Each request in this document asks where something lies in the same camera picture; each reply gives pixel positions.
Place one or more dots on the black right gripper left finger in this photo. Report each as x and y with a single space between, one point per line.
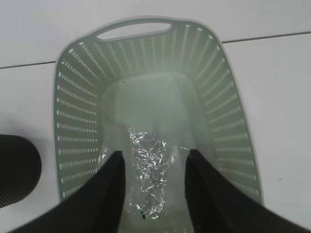
96 207

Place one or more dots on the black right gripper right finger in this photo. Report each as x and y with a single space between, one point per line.
217 206

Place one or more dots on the clear plastic sheet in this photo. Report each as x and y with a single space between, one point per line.
154 169

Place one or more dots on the black mesh pen holder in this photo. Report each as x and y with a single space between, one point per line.
20 168

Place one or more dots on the green plastic woven basket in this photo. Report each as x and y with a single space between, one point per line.
150 73

